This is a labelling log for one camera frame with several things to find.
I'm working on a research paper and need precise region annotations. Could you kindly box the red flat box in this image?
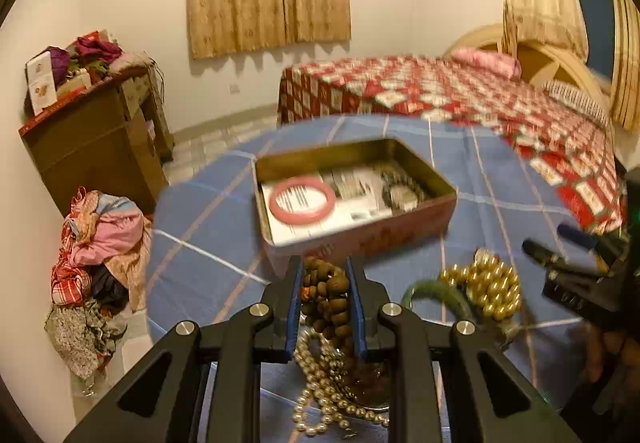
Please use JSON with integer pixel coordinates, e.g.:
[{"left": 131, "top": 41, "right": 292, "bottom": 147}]
[{"left": 19, "top": 82, "right": 121, "bottom": 131}]

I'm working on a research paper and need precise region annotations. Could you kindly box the pink pillow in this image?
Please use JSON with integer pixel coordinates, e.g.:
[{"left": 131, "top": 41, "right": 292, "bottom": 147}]
[{"left": 450, "top": 47, "right": 522, "bottom": 80}]

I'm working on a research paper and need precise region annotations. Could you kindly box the printed paper leaflet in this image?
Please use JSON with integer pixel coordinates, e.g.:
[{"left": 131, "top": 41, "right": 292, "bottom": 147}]
[{"left": 262, "top": 166, "right": 396, "bottom": 244}]

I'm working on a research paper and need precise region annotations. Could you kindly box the green jade bracelet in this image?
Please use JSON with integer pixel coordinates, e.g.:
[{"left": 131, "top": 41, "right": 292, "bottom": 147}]
[{"left": 401, "top": 278, "right": 478, "bottom": 326}]

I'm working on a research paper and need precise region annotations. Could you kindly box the dark window pane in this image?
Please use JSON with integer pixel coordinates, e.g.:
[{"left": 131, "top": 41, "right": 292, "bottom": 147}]
[{"left": 565, "top": 0, "right": 617, "bottom": 80}]

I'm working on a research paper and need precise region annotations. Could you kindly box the pearl necklace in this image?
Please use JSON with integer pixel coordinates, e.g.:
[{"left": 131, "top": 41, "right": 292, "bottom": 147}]
[{"left": 292, "top": 328, "right": 391, "bottom": 436}]

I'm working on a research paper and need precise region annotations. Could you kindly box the striped pillow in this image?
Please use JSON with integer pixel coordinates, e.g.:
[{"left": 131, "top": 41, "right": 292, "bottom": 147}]
[{"left": 542, "top": 79, "right": 613, "bottom": 129}]

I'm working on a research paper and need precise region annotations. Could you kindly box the person's right hand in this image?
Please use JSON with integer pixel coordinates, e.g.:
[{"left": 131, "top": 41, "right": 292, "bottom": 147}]
[{"left": 587, "top": 325, "right": 628, "bottom": 386}]

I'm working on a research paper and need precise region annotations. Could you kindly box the dark bead bracelet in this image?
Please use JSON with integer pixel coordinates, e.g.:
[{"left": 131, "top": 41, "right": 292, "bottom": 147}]
[{"left": 379, "top": 167, "right": 427, "bottom": 210}]

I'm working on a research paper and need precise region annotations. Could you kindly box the white upright box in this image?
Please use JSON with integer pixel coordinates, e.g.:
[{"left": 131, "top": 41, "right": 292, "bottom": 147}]
[{"left": 25, "top": 50, "right": 58, "bottom": 116}]

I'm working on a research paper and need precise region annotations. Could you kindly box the pile of colourful clothes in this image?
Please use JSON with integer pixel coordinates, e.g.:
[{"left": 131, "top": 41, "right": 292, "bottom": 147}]
[{"left": 44, "top": 186, "right": 153, "bottom": 381}]

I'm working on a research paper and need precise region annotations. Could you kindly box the blue checked tablecloth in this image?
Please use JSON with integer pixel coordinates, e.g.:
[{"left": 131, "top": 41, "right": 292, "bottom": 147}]
[{"left": 145, "top": 116, "right": 626, "bottom": 443}]

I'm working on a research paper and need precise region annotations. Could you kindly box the pink bangle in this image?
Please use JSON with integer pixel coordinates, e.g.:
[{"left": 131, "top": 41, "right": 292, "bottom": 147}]
[{"left": 268, "top": 177, "right": 337, "bottom": 225}]

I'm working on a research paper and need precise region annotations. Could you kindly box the red patterned bedspread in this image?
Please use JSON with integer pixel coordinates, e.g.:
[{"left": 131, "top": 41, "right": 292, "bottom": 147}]
[{"left": 276, "top": 54, "right": 628, "bottom": 236}]

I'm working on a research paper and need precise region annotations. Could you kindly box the thin silver bangle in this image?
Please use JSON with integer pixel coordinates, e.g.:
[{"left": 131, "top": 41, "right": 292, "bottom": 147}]
[{"left": 345, "top": 348, "right": 392, "bottom": 413}]

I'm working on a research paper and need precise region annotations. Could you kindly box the magenta cloth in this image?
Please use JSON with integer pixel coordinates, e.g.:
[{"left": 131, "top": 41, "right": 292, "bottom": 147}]
[{"left": 75, "top": 36, "right": 123, "bottom": 64}]

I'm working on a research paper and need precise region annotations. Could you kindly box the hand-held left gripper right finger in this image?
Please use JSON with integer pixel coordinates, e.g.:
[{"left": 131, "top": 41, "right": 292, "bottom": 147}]
[{"left": 345, "top": 255, "right": 583, "bottom": 443}]

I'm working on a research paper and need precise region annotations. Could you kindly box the gold bead bracelet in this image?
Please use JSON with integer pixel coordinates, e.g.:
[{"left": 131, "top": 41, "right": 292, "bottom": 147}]
[{"left": 439, "top": 248, "right": 523, "bottom": 321}]

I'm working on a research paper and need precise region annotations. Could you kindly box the rectangular metal tin box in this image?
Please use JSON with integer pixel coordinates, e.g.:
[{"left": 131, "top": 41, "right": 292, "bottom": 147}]
[{"left": 252, "top": 138, "right": 458, "bottom": 274}]

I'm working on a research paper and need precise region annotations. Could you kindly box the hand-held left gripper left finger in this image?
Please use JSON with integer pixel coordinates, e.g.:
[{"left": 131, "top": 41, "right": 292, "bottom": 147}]
[{"left": 64, "top": 255, "right": 304, "bottom": 443}]

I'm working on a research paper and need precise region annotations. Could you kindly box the cream cardboard box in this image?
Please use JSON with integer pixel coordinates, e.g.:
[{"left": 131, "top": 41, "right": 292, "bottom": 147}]
[{"left": 57, "top": 72, "right": 93, "bottom": 99}]

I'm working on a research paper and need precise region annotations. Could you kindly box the beige padded cloth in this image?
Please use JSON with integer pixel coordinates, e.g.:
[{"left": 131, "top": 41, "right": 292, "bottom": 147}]
[{"left": 110, "top": 52, "right": 153, "bottom": 76}]

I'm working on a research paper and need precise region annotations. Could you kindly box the purple cloth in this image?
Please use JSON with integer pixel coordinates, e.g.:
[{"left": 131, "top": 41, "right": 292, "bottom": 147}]
[{"left": 47, "top": 46, "right": 73, "bottom": 86}]

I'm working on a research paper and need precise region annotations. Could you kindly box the brown wooden desk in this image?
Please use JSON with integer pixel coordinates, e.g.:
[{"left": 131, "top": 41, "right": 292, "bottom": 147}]
[{"left": 19, "top": 68, "right": 175, "bottom": 216}]

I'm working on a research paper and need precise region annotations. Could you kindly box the cream arched headboard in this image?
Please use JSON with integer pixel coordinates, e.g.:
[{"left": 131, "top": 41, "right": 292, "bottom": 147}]
[{"left": 447, "top": 23, "right": 613, "bottom": 109}]

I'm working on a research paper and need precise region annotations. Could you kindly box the brown wooden bead bracelet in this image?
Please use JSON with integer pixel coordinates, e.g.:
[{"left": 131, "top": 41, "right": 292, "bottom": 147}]
[{"left": 300, "top": 257, "right": 351, "bottom": 341}]

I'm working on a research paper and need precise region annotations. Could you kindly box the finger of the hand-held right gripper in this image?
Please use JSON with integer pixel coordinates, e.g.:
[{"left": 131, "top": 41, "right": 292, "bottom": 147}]
[
  {"left": 521, "top": 238, "right": 608, "bottom": 276},
  {"left": 556, "top": 222, "right": 626, "bottom": 264}
]

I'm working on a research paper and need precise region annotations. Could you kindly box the cream striped panel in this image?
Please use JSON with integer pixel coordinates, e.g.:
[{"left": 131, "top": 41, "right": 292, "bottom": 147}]
[{"left": 610, "top": 0, "right": 640, "bottom": 131}]

